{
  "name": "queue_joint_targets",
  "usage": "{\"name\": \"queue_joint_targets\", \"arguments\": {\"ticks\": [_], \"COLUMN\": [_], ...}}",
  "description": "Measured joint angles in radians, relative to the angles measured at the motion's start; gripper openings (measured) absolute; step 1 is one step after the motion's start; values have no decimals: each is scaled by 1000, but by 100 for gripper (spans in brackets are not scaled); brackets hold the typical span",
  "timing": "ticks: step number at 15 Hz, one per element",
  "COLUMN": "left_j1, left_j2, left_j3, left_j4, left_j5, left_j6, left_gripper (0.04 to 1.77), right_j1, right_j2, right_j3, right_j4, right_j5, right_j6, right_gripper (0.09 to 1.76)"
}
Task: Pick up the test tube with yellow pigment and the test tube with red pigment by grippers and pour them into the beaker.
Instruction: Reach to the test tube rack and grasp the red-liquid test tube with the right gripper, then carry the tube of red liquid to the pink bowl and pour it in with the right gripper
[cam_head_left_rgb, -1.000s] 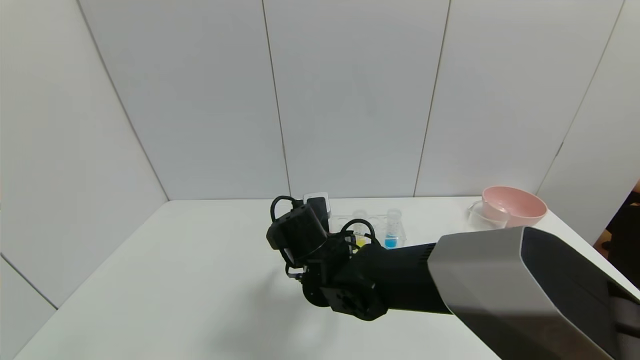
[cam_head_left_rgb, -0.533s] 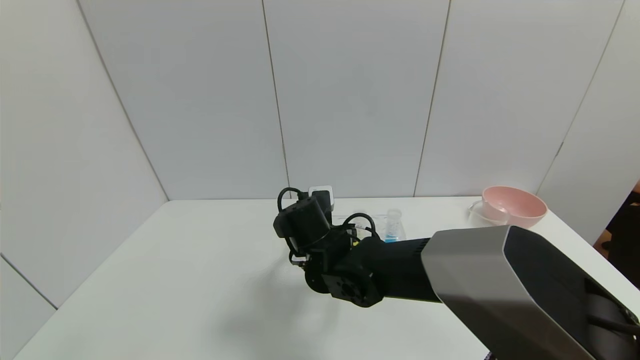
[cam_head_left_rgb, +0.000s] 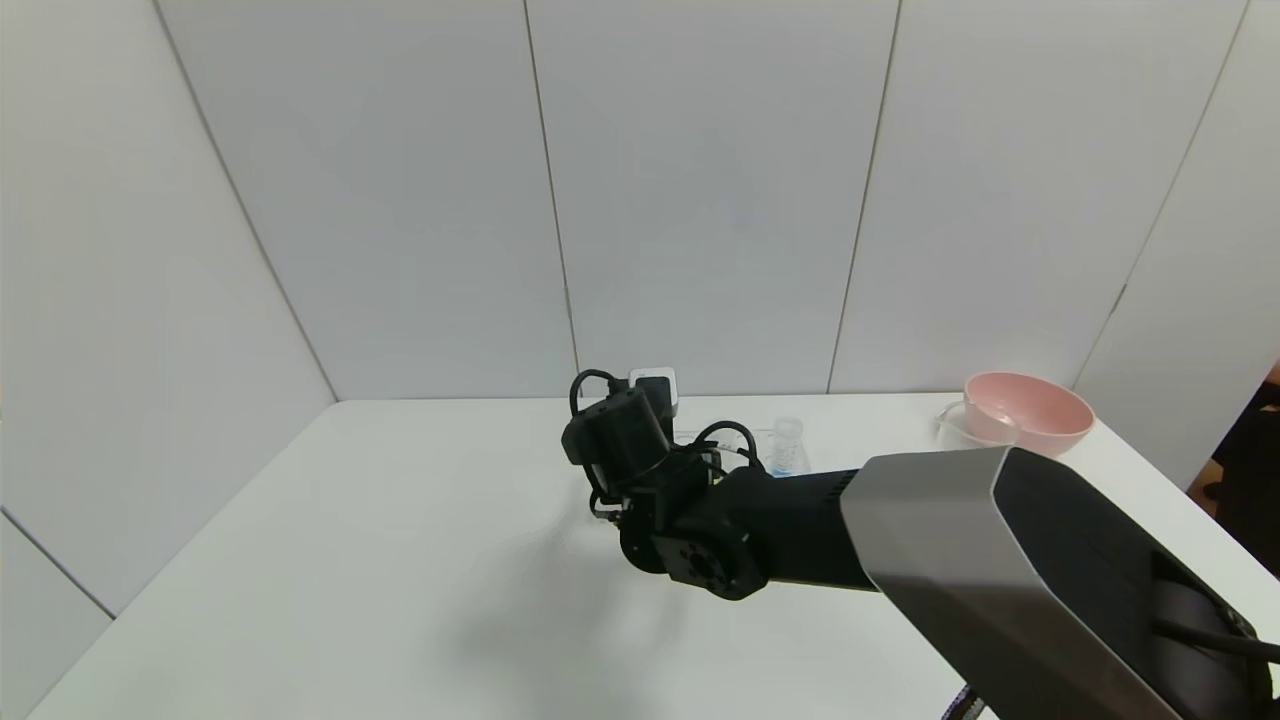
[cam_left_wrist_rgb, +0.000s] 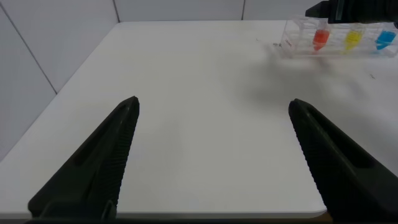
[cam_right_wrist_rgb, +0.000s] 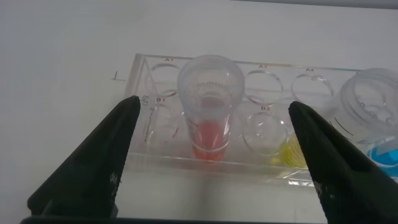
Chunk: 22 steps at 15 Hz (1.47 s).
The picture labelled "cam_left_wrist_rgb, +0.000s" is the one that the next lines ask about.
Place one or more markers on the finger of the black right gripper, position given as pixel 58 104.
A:
pixel 370 11
pixel 326 9

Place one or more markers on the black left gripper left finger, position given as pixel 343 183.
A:
pixel 93 174

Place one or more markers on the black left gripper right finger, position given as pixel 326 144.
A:
pixel 348 174

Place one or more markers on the test tube with red pigment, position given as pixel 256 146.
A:
pixel 320 37

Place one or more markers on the test tube with yellow pigment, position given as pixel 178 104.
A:
pixel 353 38

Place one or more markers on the test tube with blue pigment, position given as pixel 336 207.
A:
pixel 385 38

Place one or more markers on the clear acrylic test tube rack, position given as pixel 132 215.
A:
pixel 298 37

